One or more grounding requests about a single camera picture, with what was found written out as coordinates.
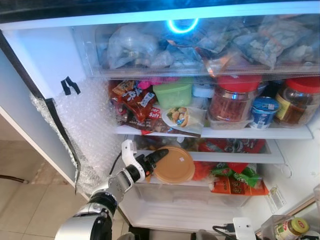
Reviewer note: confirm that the shallow clear fridge drawer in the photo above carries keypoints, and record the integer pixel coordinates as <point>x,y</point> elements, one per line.
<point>235,158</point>

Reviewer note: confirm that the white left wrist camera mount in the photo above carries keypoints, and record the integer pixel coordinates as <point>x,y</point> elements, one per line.
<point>128,152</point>

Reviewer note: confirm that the frozen food bag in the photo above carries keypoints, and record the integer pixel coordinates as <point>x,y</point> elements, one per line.
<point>132,47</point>

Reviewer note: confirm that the white fridge shelf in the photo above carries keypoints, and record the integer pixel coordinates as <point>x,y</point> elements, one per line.
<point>250,133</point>

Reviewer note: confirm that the white food container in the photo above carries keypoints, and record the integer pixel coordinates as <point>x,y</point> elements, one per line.
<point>202,91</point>

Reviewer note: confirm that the red lid jar red contents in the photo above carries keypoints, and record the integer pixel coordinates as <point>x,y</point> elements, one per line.
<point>232,102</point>

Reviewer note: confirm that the round orange plastic plate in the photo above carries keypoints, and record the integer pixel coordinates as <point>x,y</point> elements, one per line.
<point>176,166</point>

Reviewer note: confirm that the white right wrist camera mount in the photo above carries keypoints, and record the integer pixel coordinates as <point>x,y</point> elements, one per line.
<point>244,229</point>

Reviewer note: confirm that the red brown snack packet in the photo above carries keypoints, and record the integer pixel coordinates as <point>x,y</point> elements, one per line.
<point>137,102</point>

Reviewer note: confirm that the clear bubble wrap sheet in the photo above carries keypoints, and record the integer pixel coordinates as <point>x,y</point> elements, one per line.
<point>87,130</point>

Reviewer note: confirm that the green snack packet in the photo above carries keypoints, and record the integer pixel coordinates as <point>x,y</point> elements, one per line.
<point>245,175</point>

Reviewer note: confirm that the clear freezer drawer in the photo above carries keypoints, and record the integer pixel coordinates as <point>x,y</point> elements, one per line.
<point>90,50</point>

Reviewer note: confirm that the green plastic container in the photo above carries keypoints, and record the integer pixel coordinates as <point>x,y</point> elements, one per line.
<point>172,95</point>

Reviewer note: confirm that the red lid jar yellow label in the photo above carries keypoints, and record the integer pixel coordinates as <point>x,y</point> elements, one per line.
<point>300,105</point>

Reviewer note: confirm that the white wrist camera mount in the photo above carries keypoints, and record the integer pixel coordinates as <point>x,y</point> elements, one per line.
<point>128,152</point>
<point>244,229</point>

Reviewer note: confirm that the white fridge door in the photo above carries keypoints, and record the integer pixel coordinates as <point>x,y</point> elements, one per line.
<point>20,110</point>

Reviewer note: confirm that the white fridge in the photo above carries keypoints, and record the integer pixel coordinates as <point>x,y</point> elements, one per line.
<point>40,55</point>

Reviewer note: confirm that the white crisper drawer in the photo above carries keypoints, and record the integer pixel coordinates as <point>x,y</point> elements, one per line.
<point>200,210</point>

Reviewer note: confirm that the blue white yogurt cup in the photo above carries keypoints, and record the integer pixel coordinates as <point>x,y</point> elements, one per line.
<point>264,112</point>

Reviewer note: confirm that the white fridge label sticker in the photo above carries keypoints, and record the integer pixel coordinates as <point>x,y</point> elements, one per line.
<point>276,200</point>

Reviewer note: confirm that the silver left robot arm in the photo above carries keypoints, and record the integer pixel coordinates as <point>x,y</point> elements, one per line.
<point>97,212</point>

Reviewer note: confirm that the red plastic bag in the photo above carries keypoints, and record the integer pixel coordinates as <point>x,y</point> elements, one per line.
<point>202,171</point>

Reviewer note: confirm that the orange food packet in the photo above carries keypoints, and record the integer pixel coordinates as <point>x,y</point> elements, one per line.
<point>240,189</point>

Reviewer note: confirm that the packaged wrap food packet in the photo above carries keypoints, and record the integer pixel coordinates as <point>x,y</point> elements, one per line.
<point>182,119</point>

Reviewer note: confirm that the black clip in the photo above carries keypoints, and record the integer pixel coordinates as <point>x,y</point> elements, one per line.
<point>67,86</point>

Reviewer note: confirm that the frozen dumplings bag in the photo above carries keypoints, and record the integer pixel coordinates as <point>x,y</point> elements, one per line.
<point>272,42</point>

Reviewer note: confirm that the red food packet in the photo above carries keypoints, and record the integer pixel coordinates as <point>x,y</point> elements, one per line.
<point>230,145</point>

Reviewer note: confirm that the pink packet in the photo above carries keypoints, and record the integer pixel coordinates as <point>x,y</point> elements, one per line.
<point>150,83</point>

